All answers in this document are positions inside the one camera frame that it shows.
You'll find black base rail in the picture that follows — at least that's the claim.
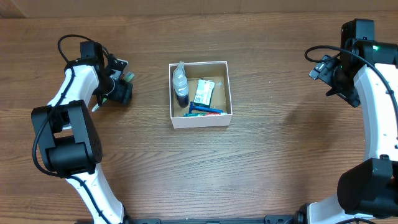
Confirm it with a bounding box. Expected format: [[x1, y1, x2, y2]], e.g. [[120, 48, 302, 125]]
[[124, 215, 294, 224]]

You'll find clear foam pump bottle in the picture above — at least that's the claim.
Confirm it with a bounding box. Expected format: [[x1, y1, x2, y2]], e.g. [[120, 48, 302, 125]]
[[173, 61, 189, 108]]

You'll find blue disposable razor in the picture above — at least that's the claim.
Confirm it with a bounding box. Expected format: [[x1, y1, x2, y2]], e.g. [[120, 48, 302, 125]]
[[188, 101, 223, 113]]

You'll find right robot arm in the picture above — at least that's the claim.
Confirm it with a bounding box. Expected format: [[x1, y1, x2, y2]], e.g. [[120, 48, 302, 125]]
[[294, 37, 397, 223]]

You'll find red green toothpaste tube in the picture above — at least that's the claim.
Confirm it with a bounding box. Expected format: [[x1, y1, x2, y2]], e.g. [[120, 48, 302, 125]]
[[183, 112, 228, 117]]

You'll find green white toothbrush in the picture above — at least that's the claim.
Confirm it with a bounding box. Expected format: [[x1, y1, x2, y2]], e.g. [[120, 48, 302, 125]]
[[91, 72, 135, 112]]

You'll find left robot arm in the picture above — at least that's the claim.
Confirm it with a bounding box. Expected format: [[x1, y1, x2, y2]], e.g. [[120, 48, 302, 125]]
[[31, 37, 133, 223]]

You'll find white cardboard box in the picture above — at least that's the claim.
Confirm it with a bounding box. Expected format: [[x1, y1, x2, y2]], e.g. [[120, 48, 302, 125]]
[[169, 61, 233, 129]]

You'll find green soap packet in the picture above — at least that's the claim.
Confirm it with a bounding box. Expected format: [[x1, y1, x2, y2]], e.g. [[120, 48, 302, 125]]
[[193, 79, 215, 108]]

